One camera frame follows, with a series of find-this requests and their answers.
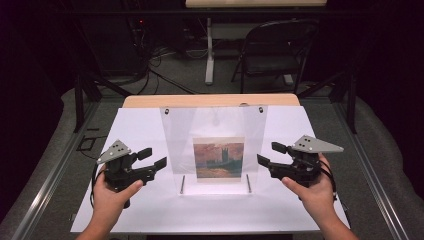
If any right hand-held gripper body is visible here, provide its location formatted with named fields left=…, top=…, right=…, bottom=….
left=268, top=134, right=345, bottom=188

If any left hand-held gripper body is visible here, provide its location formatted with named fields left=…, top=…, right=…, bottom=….
left=96, top=139, right=158, bottom=194

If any clear acrylic display stand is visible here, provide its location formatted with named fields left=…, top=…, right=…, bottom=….
left=159, top=105, right=269, bottom=197

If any person's left hand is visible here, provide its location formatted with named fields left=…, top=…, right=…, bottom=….
left=92, top=168, right=144, bottom=224

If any person's right hand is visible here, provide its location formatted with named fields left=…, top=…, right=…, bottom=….
left=281, top=153, right=336, bottom=221

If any landscape painting card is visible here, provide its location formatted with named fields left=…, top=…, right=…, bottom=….
left=192, top=136, right=245, bottom=184

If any black metal stand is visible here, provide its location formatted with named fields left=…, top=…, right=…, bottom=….
left=72, top=64, right=132, bottom=134
left=297, top=64, right=360, bottom=135

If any black folding chair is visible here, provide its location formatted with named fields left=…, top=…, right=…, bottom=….
left=231, top=19, right=319, bottom=95

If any wooden desk with white legs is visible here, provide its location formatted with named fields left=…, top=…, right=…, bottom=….
left=184, top=0, right=328, bottom=86

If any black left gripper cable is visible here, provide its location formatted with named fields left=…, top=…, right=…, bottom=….
left=89, top=163, right=108, bottom=210

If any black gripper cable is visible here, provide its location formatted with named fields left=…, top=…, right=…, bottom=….
left=319, top=159, right=352, bottom=229
left=89, top=163, right=108, bottom=210

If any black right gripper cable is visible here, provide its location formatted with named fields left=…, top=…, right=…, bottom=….
left=319, top=159, right=352, bottom=229

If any aluminium rail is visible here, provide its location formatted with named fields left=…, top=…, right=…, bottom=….
left=9, top=99, right=101, bottom=240
left=333, top=99, right=414, bottom=240

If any black floor cable bundle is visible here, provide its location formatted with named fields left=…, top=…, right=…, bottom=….
left=131, top=16, right=201, bottom=96

